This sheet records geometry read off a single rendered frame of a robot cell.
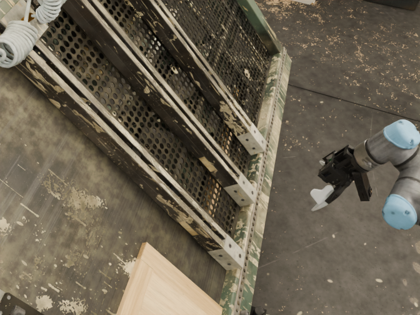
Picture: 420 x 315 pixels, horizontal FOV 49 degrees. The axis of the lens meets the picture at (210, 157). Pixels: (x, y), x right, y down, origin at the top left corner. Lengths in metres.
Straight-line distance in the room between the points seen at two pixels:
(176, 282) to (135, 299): 0.18
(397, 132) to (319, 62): 3.08
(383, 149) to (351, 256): 1.79
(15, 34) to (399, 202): 0.89
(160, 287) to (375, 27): 3.93
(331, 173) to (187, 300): 0.59
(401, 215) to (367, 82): 3.08
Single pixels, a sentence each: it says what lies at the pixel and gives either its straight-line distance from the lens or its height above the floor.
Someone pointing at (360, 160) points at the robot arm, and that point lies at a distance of 1.24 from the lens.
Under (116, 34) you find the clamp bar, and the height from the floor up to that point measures 1.56.
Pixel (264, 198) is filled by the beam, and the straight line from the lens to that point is 1.95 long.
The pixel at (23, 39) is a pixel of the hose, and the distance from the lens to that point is 1.03.
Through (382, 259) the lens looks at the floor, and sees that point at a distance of 3.00.
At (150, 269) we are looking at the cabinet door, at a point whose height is 1.17.
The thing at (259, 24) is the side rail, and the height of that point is 1.06.
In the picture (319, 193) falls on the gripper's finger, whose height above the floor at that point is 1.38.
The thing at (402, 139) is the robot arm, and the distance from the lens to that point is 1.18.
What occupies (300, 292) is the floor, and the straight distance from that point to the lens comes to 2.73.
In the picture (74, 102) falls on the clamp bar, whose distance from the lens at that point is 1.25.
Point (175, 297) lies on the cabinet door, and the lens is 1.45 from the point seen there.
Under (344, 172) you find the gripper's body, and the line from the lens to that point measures 1.30.
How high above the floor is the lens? 2.38
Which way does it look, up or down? 48 degrees down
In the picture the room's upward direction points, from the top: 6 degrees clockwise
